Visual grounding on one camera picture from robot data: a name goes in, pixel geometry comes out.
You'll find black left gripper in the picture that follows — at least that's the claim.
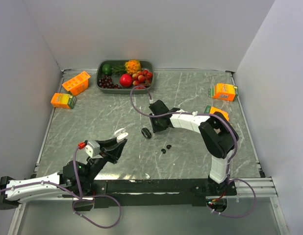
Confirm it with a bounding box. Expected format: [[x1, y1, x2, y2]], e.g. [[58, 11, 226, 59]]
[[83, 136, 127, 184]]

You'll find white earbud charging case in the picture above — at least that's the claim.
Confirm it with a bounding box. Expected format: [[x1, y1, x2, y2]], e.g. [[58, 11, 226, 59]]
[[114, 128, 128, 142]]

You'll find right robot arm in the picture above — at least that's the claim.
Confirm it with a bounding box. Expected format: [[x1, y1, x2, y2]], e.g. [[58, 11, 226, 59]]
[[149, 100, 239, 195]]

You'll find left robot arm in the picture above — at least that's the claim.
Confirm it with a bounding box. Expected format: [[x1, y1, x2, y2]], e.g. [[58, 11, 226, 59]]
[[0, 138, 127, 210]]

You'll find black earbud charging case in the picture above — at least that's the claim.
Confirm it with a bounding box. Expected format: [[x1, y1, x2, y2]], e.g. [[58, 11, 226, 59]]
[[141, 127, 152, 139]]

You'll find red lychee bunch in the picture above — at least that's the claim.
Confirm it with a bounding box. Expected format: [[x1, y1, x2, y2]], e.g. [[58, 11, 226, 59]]
[[132, 70, 153, 88]]

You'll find red apple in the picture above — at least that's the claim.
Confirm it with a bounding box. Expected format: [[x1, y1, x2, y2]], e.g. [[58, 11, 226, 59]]
[[119, 74, 133, 88]]

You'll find grey-green fruit tray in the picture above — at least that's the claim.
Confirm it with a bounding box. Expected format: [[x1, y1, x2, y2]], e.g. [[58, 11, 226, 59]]
[[96, 59, 155, 94]]

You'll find dark grape bunch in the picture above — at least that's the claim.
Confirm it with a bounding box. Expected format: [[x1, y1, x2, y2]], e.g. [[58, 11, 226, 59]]
[[98, 75, 121, 89]]

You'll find orange green box left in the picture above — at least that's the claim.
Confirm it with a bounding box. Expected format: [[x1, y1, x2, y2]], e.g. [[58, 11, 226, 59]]
[[50, 93, 76, 109]]

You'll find green leafy sprig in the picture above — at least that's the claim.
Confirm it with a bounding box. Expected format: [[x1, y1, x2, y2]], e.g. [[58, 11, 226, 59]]
[[111, 64, 127, 75]]

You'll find orange box back right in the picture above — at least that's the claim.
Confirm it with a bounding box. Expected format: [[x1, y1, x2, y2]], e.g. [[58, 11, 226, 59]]
[[208, 83, 238, 101]]

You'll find orange box back left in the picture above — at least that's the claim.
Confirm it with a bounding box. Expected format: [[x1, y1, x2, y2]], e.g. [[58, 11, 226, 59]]
[[62, 71, 91, 96]]

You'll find green lime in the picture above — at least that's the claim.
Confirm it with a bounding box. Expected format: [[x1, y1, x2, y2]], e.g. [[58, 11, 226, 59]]
[[101, 64, 112, 75]]

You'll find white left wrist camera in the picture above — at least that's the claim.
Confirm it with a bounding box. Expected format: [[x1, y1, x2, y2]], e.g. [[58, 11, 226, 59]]
[[78, 141, 100, 159]]

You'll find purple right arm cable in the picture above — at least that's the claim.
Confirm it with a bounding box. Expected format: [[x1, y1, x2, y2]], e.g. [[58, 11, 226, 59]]
[[129, 85, 256, 218]]

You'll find aluminium frame rail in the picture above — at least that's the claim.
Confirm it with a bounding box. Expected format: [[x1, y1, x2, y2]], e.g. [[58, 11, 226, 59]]
[[235, 177, 278, 197]]

